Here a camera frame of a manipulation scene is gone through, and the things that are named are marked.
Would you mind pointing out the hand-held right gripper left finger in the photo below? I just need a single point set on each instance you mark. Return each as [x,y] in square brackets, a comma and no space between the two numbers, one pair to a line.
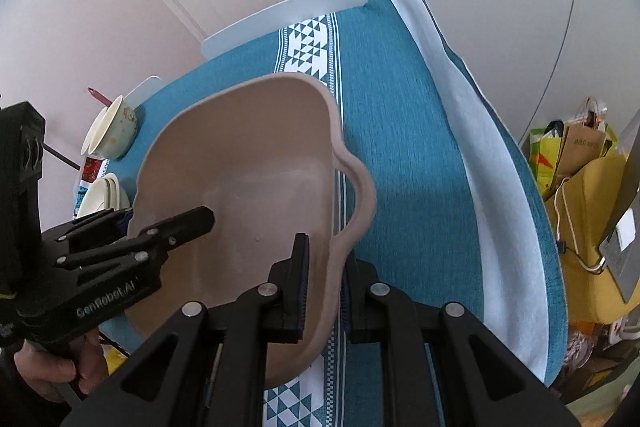
[300,292]

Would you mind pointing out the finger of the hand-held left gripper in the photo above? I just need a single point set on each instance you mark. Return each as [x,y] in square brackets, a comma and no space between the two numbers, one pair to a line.
[190,222]
[100,224]

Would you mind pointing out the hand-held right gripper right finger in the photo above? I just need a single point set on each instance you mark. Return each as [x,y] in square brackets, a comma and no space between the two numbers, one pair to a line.
[348,319]

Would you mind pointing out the plain white plate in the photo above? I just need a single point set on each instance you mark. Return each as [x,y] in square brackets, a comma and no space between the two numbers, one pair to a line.
[92,203]

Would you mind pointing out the taupe square bowl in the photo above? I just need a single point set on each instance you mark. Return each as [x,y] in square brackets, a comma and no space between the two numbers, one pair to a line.
[250,187]

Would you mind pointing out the cream bowl with brown rim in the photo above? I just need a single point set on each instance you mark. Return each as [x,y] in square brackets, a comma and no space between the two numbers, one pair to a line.
[112,132]

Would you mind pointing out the person's left hand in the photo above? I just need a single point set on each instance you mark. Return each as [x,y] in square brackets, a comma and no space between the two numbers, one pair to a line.
[40,367]

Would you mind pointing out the teal patterned tablecloth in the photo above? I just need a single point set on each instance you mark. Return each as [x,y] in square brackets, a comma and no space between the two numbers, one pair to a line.
[400,132]

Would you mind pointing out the white shoe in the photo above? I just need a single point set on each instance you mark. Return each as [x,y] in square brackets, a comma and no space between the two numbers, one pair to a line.
[580,347]

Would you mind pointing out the yellow chair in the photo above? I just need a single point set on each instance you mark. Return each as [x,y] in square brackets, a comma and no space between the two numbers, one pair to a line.
[585,237]

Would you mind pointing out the green yellow shopping bag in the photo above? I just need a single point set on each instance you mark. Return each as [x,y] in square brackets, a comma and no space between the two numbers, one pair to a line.
[545,157]

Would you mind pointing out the grey laptop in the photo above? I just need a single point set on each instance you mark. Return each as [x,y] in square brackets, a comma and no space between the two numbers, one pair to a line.
[622,252]

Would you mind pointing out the brown paper bag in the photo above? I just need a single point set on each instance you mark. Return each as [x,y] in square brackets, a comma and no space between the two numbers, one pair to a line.
[582,142]

